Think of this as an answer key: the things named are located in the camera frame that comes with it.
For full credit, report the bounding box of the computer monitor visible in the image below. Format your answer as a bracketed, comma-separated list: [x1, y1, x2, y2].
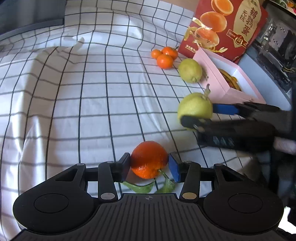
[0, 0, 66, 40]

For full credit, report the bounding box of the red printed snack bag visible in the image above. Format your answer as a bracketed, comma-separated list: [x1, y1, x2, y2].
[178, 0, 269, 65]

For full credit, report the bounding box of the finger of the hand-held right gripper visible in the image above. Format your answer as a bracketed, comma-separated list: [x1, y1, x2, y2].
[180, 115, 232, 133]
[211, 101, 282, 119]

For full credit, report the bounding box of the mandarin with green leaves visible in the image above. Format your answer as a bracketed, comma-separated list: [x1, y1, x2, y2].
[122, 141, 176, 194]

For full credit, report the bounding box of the green pear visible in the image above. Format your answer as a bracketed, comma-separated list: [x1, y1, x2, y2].
[178, 58, 203, 83]
[177, 83, 213, 131]

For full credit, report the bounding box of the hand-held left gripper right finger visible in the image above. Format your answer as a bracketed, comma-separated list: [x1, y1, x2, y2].
[169, 152, 249, 201]

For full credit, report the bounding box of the pink cardboard box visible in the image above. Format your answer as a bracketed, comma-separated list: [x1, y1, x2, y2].
[192, 47, 266, 105]

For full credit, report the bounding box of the long spotted banana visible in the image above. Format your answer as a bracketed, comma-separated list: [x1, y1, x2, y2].
[218, 68, 238, 82]

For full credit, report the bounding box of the black computer case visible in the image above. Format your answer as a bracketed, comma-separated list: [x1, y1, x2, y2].
[238, 0, 296, 109]

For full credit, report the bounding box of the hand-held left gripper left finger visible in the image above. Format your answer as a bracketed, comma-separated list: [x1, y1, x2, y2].
[52, 152, 131, 201]

